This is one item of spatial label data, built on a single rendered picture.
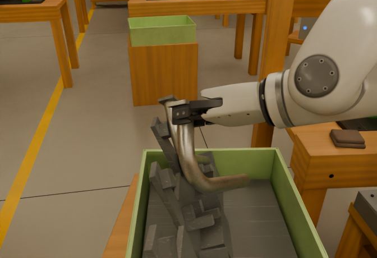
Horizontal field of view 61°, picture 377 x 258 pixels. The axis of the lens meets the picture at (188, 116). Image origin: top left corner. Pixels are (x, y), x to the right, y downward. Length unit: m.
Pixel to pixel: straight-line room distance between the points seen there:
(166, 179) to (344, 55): 0.39
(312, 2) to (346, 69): 1.32
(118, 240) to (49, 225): 1.27
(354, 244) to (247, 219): 0.34
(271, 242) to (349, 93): 0.60
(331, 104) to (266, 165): 0.69
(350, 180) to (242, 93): 0.85
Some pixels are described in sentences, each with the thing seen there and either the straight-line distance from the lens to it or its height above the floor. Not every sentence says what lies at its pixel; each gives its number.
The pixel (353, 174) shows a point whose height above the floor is 0.81.
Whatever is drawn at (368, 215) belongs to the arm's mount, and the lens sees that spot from 1.02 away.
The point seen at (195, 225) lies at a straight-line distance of 0.71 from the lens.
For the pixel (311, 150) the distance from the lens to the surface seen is 1.16.
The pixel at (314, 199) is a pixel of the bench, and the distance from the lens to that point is 1.28.
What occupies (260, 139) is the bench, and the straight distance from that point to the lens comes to 1.79.
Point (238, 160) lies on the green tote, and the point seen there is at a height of 0.92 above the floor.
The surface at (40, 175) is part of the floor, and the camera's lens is 2.61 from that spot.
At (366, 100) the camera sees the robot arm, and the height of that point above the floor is 1.36.
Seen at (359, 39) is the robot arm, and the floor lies 1.44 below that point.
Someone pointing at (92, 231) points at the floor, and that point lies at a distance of 2.10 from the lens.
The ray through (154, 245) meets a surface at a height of 1.15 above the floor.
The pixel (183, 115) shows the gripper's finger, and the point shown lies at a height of 1.27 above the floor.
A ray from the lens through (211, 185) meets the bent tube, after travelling 0.60.
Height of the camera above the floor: 1.54
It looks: 30 degrees down
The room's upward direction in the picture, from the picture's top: straight up
